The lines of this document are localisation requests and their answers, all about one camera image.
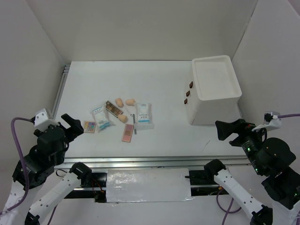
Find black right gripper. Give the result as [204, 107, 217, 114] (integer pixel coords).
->
[214, 115, 269, 172]

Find colourful eyeshadow palette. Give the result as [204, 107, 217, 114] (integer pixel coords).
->
[83, 121, 96, 133]

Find brown eyeshadow palette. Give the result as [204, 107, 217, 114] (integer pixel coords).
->
[105, 100, 123, 118]

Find beige makeup sponge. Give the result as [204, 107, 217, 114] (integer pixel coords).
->
[125, 98, 135, 106]
[118, 114, 128, 124]
[115, 98, 124, 108]

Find pink blush palette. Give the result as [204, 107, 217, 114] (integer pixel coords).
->
[121, 124, 134, 143]

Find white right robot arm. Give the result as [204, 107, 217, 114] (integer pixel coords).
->
[204, 119, 300, 225]

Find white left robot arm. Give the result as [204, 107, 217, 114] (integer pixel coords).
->
[0, 112, 92, 225]

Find white cotton pad pack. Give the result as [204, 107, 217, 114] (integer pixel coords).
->
[134, 103, 154, 131]
[90, 102, 115, 132]

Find white drawer cabinet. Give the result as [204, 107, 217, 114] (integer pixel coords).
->
[184, 55, 242, 126]

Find grey eyebrow razor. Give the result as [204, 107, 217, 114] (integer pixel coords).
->
[123, 103, 135, 124]

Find white foil cover plate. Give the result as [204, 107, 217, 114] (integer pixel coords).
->
[106, 168, 193, 203]

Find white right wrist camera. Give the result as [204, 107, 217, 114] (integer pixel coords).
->
[252, 111, 282, 132]

